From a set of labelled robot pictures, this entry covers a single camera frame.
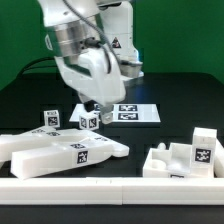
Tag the white chair seat part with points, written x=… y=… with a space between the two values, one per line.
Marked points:
x=173 y=162

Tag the small white tagged nut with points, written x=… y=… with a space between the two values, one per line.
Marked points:
x=52 y=118

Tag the white front fence bar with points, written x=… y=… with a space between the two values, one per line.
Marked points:
x=111 y=191

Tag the white marker sheet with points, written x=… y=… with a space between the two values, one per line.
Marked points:
x=143 y=113

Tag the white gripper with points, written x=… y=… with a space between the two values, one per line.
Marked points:
x=104 y=84

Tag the small white tagged cube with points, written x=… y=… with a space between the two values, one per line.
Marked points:
x=88 y=121

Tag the white fence bar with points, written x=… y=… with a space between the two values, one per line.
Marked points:
x=219 y=160
x=111 y=191

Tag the white right fence bar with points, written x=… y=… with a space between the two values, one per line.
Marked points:
x=219 y=160

